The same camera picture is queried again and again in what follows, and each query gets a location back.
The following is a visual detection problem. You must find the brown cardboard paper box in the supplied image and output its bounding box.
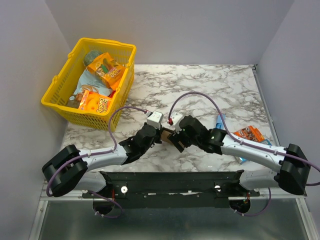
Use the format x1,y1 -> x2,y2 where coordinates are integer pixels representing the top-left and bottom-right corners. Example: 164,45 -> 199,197
160,128 -> 178,145

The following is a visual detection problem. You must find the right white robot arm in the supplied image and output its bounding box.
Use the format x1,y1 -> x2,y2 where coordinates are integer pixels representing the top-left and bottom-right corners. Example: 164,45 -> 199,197
168,114 -> 310,196

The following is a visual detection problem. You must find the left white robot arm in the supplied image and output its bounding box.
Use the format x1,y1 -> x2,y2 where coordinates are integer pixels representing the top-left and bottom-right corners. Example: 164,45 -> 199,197
41,123 -> 163,197

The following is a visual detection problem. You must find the orange snack box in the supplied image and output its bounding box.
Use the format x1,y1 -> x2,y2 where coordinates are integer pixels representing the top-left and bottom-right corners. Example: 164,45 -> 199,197
234,125 -> 265,143

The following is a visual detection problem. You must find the blue rectangular pack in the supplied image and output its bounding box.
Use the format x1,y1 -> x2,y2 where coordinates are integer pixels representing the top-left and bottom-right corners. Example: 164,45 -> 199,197
215,114 -> 226,130

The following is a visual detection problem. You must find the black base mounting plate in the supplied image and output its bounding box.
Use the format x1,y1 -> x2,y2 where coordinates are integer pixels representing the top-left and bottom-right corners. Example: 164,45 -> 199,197
97,170 -> 260,209

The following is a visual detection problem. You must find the orange sponge daddy package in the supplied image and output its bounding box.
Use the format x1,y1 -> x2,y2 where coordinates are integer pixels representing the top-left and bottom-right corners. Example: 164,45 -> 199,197
78,90 -> 112,114

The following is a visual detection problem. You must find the orange gummy candy bag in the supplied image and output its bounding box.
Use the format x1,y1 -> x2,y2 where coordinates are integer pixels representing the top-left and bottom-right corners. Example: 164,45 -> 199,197
85,52 -> 126,91

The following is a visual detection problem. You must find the teal white small packet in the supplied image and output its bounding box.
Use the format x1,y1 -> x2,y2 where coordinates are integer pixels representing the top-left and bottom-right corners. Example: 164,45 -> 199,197
260,139 -> 272,146

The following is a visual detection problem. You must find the light blue snack bag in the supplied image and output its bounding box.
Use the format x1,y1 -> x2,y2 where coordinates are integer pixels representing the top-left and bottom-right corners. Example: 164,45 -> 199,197
72,70 -> 113,102

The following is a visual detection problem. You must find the green round scouring pad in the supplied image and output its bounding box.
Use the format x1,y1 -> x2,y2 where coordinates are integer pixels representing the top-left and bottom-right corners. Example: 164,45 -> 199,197
83,50 -> 103,67

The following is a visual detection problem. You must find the yellow plastic basket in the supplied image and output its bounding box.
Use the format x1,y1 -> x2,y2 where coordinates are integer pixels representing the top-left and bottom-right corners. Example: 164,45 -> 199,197
41,37 -> 137,131

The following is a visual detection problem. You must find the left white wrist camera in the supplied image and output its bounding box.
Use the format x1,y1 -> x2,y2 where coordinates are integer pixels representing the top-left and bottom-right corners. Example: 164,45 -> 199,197
146,111 -> 164,130

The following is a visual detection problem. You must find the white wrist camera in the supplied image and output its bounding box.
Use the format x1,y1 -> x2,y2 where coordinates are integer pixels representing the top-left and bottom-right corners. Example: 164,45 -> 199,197
169,111 -> 184,133
146,111 -> 164,130

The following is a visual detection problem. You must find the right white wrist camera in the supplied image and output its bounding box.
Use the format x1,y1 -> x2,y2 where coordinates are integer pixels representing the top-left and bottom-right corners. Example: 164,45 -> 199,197
169,111 -> 184,133

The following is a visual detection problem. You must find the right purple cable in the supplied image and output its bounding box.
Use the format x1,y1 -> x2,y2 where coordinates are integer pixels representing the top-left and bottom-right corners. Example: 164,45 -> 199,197
168,91 -> 320,186

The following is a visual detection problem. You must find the purple cable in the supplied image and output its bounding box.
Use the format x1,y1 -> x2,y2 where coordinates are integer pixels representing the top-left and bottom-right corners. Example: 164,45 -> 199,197
168,91 -> 320,186
46,106 -> 152,197

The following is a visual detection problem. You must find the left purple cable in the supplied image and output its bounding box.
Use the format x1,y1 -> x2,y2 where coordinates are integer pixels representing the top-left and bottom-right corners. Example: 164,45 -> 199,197
46,106 -> 152,197

